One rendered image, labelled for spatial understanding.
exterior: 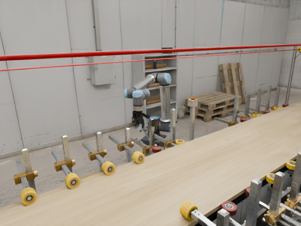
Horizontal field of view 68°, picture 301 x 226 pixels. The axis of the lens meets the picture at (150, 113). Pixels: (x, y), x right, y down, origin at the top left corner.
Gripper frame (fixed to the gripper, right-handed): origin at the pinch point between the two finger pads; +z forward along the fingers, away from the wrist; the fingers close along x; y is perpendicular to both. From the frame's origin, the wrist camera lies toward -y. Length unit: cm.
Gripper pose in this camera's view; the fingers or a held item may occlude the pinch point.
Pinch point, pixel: (141, 130)
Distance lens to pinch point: 205.8
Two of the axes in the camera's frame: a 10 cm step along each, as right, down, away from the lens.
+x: 5.8, 2.3, -7.8
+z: 0.2, 9.5, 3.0
